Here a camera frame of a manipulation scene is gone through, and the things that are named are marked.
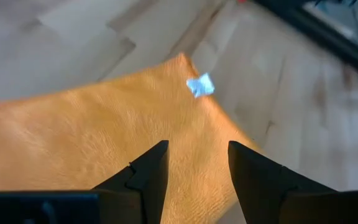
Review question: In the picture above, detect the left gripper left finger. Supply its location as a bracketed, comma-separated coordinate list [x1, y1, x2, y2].
[0, 139, 170, 224]

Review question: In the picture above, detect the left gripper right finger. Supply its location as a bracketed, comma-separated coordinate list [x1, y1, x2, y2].
[227, 140, 358, 224]

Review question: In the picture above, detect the orange microfiber towel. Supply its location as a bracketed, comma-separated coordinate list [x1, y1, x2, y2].
[0, 52, 260, 224]

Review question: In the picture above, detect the black aluminium table frame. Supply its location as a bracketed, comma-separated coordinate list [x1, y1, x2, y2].
[253, 0, 358, 131]

